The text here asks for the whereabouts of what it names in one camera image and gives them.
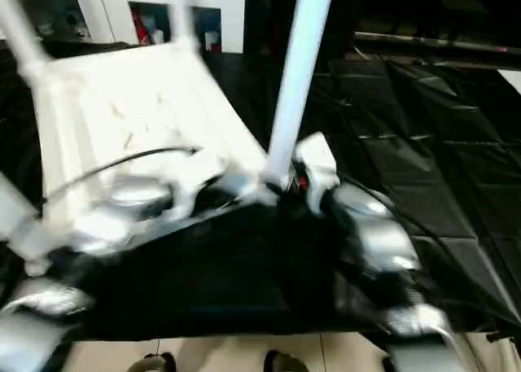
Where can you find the white plastic table leg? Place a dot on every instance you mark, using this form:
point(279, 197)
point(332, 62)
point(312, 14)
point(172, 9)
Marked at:
point(181, 14)
point(297, 62)
point(20, 34)
point(20, 225)

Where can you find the white plastic table top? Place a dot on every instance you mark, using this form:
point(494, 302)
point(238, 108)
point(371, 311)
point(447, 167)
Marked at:
point(122, 103)

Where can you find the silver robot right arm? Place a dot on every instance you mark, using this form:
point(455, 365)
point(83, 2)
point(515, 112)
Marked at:
point(386, 242)

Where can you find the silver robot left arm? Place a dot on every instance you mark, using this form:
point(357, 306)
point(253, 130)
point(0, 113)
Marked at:
point(138, 193)

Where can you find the black work surface mat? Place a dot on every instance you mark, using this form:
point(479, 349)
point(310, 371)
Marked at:
point(407, 144)

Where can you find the small white jar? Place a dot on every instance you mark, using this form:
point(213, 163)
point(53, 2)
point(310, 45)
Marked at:
point(211, 41)
point(157, 37)

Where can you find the brown round robot part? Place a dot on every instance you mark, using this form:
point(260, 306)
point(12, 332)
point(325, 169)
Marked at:
point(152, 364)
point(285, 362)

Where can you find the red bottle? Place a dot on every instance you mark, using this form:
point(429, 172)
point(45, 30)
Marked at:
point(143, 31)

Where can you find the long dark metal rod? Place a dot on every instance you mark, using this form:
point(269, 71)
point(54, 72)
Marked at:
point(427, 42)

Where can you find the black backdrop cloth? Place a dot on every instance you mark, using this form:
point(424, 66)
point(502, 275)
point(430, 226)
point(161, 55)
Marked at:
point(407, 1)

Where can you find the white paper sheet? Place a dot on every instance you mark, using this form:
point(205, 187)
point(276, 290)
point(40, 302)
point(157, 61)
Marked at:
point(510, 80)

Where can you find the short black bar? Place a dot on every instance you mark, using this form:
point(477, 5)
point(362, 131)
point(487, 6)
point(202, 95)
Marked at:
point(500, 334)

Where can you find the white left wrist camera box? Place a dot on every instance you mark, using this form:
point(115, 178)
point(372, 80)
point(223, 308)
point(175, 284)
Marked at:
point(199, 172)

